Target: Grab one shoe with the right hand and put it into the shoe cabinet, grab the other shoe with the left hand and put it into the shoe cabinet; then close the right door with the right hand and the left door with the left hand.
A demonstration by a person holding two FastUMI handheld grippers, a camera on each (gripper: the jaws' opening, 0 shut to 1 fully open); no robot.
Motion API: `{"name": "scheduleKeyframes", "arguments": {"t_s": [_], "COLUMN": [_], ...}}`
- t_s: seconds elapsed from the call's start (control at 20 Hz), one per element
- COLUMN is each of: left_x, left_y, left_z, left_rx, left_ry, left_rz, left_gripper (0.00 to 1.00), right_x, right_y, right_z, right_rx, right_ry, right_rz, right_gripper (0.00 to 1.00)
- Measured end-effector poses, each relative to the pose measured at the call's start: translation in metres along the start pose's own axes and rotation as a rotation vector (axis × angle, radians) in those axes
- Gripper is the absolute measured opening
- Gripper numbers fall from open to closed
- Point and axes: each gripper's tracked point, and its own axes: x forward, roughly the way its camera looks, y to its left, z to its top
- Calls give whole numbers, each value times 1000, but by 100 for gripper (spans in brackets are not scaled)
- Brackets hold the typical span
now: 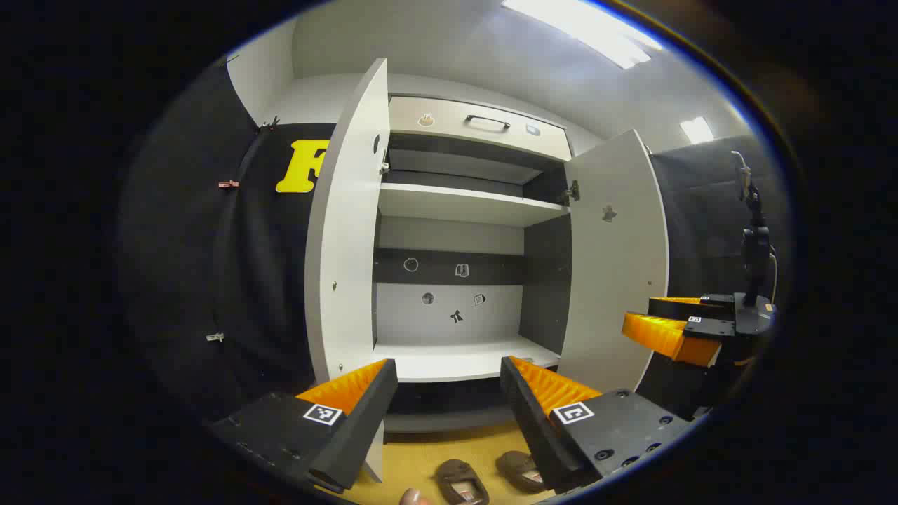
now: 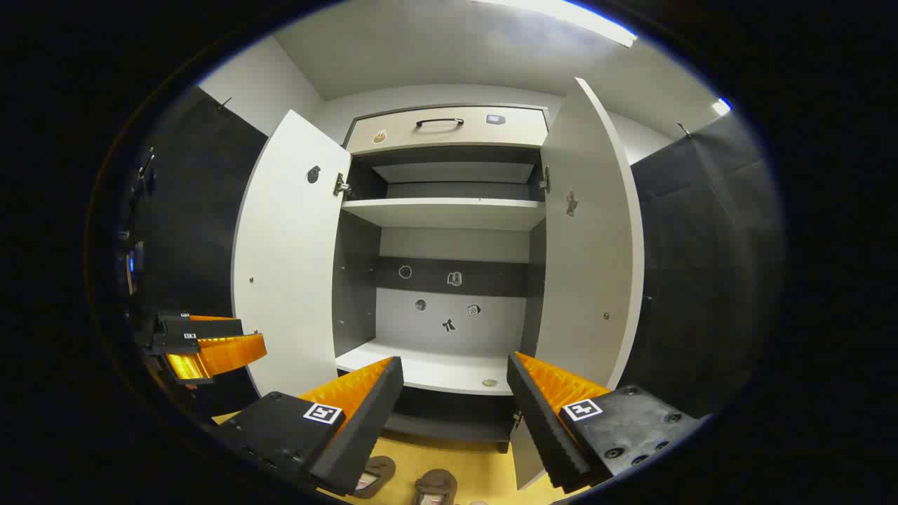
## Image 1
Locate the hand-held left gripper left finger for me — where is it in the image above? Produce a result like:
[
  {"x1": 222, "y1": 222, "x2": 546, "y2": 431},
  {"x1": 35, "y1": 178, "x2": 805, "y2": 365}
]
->
[{"x1": 210, "y1": 359, "x2": 398, "y2": 495}]

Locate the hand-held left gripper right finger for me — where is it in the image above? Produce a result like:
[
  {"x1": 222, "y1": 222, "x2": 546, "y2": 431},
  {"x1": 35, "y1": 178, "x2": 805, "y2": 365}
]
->
[{"x1": 500, "y1": 356, "x2": 692, "y2": 495}]

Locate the brown fuzzy shoe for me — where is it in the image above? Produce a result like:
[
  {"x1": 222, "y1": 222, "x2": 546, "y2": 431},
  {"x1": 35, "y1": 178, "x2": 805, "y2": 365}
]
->
[
  {"x1": 495, "y1": 450, "x2": 548, "y2": 494},
  {"x1": 435, "y1": 459, "x2": 490, "y2": 505}
]

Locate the white cabinet door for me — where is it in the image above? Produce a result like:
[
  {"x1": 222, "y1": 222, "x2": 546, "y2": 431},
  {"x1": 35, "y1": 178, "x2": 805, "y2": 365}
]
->
[
  {"x1": 558, "y1": 128, "x2": 669, "y2": 395},
  {"x1": 303, "y1": 58, "x2": 391, "y2": 485}
]

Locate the white shoe cabinet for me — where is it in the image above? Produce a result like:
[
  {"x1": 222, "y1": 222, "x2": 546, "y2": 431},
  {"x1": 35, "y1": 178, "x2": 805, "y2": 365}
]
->
[{"x1": 303, "y1": 58, "x2": 669, "y2": 485}]

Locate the white cabinet shelf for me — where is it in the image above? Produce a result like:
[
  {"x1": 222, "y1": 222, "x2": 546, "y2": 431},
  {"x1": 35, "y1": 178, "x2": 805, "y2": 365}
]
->
[
  {"x1": 372, "y1": 335, "x2": 561, "y2": 383},
  {"x1": 379, "y1": 184, "x2": 570, "y2": 227}
]

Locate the white cabinet drawer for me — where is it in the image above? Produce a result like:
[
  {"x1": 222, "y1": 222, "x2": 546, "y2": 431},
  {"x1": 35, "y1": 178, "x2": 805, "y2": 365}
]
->
[{"x1": 388, "y1": 96, "x2": 572, "y2": 162}]

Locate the black backdrop cloth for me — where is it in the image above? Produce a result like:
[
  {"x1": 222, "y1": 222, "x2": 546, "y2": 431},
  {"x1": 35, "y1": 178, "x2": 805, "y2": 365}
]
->
[
  {"x1": 635, "y1": 135, "x2": 793, "y2": 422},
  {"x1": 119, "y1": 60, "x2": 337, "y2": 422}
]

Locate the small ceiling light panel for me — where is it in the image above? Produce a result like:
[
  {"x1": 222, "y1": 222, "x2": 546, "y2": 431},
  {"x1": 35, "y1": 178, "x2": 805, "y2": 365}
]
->
[{"x1": 679, "y1": 116, "x2": 715, "y2": 145}]

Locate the long ceiling light panel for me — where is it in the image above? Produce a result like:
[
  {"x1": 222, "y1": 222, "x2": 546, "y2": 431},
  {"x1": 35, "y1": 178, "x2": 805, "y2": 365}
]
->
[{"x1": 502, "y1": 0, "x2": 664, "y2": 71}]

